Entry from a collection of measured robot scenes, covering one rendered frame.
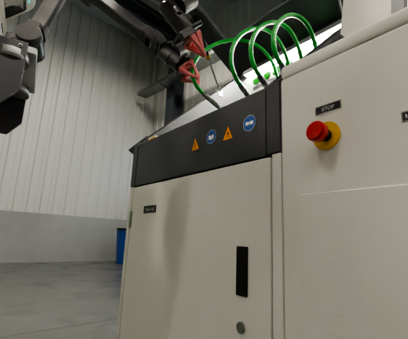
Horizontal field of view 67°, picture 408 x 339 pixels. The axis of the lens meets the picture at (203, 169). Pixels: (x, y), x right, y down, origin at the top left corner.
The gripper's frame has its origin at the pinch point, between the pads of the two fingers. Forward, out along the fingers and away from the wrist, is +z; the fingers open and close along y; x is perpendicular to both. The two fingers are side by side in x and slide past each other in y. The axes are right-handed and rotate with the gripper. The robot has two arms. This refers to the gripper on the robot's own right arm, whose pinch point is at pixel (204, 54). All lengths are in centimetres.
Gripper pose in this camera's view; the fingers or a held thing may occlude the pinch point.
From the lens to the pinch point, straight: 107.4
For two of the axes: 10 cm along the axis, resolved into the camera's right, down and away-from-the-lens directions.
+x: -3.9, 1.9, 9.0
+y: 6.8, -6.0, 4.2
